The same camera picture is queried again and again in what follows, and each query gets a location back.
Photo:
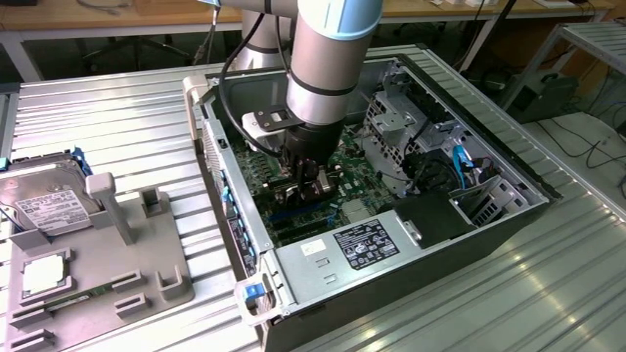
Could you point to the black open PC case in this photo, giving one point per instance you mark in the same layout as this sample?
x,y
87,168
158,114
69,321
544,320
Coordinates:
x,y
440,271

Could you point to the silver perforated disk bay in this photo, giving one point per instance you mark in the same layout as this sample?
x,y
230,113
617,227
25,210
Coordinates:
x,y
392,124

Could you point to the silver CPU chip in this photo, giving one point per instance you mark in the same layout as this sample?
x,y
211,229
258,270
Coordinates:
x,y
45,273

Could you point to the blue plastic case latch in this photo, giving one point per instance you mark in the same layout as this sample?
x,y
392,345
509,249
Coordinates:
x,y
253,292

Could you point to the silver slanted disk bay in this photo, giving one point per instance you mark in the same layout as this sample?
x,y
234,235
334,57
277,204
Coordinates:
x,y
489,205

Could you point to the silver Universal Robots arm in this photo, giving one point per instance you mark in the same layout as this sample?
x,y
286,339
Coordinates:
x,y
324,66

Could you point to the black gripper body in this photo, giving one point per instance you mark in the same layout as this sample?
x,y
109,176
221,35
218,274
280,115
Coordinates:
x,y
313,143

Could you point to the grey power supply unit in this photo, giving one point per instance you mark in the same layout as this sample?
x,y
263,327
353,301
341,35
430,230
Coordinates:
x,y
313,271

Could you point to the silver chipset heatsink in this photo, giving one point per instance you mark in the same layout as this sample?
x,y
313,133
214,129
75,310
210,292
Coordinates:
x,y
358,211

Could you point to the dark installed RAM stick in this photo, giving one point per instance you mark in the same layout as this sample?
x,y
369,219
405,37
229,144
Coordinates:
x,y
280,187

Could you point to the grey plastic parts rack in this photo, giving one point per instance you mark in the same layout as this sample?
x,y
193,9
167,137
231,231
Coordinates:
x,y
98,278

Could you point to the green motherboard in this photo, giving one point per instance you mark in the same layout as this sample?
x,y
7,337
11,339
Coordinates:
x,y
357,172

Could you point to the black expansion slot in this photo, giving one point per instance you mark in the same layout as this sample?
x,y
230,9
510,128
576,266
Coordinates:
x,y
301,226
305,234

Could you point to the silver hard disk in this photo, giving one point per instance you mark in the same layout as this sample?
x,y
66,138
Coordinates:
x,y
45,205

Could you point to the black floor case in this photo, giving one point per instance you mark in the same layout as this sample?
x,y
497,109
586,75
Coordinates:
x,y
548,95

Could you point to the green RAM stick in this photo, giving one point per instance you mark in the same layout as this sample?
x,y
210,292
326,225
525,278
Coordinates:
x,y
83,296

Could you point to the blue disk carrier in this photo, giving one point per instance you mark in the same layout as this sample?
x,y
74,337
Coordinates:
x,y
83,165

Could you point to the metal slat side table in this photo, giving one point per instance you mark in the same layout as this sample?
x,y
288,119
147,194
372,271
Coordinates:
x,y
601,40

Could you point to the grey metal frame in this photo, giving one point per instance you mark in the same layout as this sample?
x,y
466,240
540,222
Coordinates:
x,y
7,121

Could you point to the black office chair base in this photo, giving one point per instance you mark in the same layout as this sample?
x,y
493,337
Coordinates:
x,y
142,45

